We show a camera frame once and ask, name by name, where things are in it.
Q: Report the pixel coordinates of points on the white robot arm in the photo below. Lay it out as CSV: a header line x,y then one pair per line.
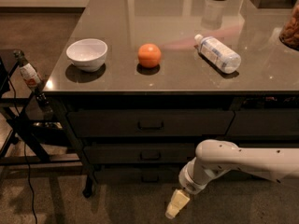
x,y
214,158

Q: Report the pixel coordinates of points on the clear plastic water bottle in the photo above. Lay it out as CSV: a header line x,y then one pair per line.
x,y
224,58

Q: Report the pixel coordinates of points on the small bottle with label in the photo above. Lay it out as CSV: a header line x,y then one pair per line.
x,y
28,72

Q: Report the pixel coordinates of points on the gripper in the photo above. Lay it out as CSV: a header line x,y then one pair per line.
x,y
191,182

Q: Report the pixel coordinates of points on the orange round fruit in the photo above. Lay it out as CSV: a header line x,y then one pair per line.
x,y
149,55

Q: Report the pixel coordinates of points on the white ceramic bowl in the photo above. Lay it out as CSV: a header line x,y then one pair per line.
x,y
87,54

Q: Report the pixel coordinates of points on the black side stand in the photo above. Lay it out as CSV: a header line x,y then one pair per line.
x,y
13,110

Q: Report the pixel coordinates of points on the drawer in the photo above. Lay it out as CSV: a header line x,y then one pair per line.
x,y
121,175
280,122
140,153
133,123

